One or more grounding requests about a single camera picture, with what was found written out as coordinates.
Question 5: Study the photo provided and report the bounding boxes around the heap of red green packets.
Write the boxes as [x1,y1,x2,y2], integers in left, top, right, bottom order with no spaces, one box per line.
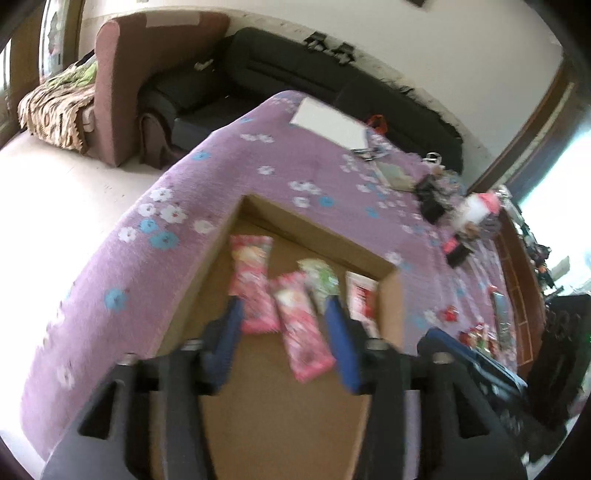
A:
[462,323,498,357]

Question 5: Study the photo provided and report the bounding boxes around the dark jar with cork lid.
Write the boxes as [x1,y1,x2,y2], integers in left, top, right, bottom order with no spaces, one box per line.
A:
[443,233,472,269]
[416,173,448,225]

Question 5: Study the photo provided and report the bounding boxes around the white cup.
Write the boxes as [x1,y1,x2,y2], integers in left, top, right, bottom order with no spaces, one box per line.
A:
[452,196,485,232]

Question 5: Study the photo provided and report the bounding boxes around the brown armchair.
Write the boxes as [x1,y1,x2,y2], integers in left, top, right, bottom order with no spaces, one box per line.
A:
[95,11,232,169]

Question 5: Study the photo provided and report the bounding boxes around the black sofa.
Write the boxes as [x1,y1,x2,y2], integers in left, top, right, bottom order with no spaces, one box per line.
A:
[139,27,465,174]

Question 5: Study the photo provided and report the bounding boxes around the white red snack packet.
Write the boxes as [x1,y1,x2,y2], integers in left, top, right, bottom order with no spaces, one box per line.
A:
[345,271,382,337]

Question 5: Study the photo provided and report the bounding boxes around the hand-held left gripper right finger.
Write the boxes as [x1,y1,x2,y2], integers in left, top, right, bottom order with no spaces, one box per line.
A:
[323,295,529,480]

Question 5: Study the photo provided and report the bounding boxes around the cardboard tray box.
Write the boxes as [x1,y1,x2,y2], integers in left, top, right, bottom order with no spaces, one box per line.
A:
[152,194,407,480]

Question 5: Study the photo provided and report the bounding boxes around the brown wooden door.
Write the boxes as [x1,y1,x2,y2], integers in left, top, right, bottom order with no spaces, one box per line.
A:
[466,60,578,197]

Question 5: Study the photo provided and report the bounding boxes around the purple floral tablecloth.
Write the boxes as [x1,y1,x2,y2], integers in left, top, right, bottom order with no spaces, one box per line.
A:
[21,90,522,462]

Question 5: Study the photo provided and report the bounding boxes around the white paper sheet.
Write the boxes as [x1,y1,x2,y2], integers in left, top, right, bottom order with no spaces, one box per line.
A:
[290,97,370,151]

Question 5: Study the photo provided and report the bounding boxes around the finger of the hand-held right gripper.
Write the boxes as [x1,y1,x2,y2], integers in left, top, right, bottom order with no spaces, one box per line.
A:
[418,327,529,416]

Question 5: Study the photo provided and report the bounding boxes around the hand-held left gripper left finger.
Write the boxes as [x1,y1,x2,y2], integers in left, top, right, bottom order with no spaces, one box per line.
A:
[41,295,245,480]

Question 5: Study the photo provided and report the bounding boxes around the patterned blanket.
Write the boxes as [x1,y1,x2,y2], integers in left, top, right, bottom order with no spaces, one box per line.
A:
[17,60,100,153]

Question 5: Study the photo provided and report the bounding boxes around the wooden glass door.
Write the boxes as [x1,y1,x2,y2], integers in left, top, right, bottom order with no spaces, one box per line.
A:
[37,0,88,78]

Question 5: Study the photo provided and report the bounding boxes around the green snack packet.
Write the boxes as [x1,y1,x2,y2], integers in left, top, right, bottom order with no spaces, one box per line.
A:
[298,258,340,315]

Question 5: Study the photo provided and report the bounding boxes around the pink snack packet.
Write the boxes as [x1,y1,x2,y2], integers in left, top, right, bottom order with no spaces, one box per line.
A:
[270,272,337,383]
[228,235,281,334]

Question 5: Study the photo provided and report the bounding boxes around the long silver green packet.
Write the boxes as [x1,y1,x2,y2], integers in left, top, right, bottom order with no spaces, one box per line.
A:
[492,291,514,352]

